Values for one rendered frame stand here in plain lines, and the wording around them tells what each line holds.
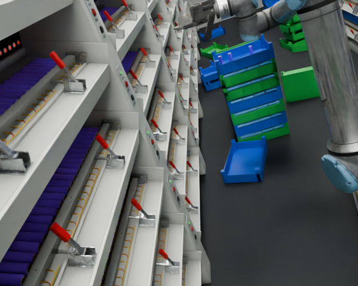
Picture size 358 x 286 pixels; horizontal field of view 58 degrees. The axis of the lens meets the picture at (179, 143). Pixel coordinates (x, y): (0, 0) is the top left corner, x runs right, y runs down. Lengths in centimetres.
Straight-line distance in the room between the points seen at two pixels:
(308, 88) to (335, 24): 130
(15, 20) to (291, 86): 193
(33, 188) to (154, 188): 56
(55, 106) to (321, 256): 109
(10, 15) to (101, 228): 38
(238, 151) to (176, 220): 93
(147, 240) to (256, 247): 69
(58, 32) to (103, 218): 47
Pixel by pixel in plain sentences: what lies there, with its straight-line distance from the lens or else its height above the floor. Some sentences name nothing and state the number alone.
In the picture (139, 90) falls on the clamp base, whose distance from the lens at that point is 114.
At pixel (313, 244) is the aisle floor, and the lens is 142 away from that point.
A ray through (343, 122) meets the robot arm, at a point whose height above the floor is 50.
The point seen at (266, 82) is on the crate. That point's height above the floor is 36.
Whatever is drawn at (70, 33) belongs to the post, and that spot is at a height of 102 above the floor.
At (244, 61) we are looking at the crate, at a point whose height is 51.
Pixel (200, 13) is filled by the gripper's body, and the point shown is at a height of 84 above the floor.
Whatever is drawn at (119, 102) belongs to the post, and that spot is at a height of 82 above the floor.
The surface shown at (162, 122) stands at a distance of 134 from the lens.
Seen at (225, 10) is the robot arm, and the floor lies 82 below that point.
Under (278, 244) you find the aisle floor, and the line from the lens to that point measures 143.
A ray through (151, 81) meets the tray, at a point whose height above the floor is 73.
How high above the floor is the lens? 111
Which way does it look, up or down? 29 degrees down
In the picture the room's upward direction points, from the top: 22 degrees counter-clockwise
